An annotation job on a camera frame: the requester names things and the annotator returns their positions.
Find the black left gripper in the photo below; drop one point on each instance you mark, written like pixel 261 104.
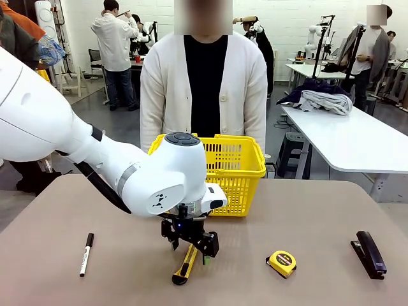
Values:
pixel 185 229

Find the yellow utility knife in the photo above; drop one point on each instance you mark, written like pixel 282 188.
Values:
pixel 183 271

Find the black stapler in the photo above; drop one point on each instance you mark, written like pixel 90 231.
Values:
pixel 371 252

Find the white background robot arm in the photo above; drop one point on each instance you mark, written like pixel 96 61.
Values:
pixel 310 48
pixel 150 30

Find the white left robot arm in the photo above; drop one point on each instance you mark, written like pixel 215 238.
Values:
pixel 48 127

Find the yellow plastic shopping basket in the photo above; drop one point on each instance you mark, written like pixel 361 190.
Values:
pixel 236 178

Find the person in white cardigan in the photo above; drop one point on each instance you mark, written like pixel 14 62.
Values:
pixel 165 79

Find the person in white shirt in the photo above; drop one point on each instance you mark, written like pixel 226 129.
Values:
pixel 114 44

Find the person in grey sweater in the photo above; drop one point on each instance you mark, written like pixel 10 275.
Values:
pixel 369 54

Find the seated person in light top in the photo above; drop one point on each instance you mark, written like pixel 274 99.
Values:
pixel 392 48

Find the yellow tape measure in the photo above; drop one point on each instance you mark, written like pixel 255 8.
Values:
pixel 282 259

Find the white marker with black cap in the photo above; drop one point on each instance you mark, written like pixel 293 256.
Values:
pixel 86 255

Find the grey plastic stool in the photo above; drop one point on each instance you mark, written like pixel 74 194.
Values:
pixel 291 153
pixel 372 105

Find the large white table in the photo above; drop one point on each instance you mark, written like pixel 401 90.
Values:
pixel 350 140

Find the grey crumpled garment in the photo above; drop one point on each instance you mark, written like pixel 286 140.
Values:
pixel 328 102

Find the white wooden chair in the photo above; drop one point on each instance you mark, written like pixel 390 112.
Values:
pixel 71 81

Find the pile of clothes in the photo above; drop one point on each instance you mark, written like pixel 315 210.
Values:
pixel 315 85

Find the black office chair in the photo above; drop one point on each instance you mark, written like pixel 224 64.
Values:
pixel 95 60

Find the long white background table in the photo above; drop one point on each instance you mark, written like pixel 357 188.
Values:
pixel 303 70

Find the yellow bag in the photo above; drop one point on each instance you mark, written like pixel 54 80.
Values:
pixel 44 75

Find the black bag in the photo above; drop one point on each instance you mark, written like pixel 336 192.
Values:
pixel 331 67

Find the black tripod stand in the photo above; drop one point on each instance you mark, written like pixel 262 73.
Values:
pixel 319 54
pixel 354 57

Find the blue patterned garment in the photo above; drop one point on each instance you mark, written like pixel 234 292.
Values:
pixel 51 51

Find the white cylindrical appliance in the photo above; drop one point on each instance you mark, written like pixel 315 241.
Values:
pixel 46 19

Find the dark green padded jacket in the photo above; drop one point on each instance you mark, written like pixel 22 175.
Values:
pixel 16 41

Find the orange garment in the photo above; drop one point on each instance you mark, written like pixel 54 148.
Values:
pixel 28 25

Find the white background desk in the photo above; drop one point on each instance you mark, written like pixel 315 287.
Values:
pixel 398 63

